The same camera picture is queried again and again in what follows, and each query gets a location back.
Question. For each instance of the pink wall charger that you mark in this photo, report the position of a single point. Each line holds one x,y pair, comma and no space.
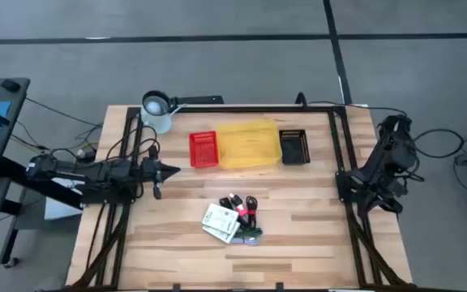
242,211

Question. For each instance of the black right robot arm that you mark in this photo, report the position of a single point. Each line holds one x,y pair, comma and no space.
395,150

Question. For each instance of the black computer mouse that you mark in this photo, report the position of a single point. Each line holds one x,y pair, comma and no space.
10,85

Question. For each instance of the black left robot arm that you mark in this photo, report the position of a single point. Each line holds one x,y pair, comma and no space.
95,172

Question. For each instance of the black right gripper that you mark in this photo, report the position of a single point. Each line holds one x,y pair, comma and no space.
379,198

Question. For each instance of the yellow translucent plastic bin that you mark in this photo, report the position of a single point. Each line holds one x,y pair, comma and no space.
247,144

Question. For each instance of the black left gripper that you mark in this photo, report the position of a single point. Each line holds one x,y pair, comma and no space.
157,190

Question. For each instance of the black wall charger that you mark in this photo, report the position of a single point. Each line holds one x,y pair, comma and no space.
225,203

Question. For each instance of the black metal table frame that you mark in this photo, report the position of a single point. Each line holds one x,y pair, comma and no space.
258,109

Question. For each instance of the white desk lamp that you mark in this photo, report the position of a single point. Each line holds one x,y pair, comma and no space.
156,117

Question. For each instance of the black flat bracket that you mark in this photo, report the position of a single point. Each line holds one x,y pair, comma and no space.
201,100

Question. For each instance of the red plastic basket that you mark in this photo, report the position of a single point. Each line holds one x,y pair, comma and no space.
203,149

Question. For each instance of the black plastic basket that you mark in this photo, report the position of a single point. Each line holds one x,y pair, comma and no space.
294,147

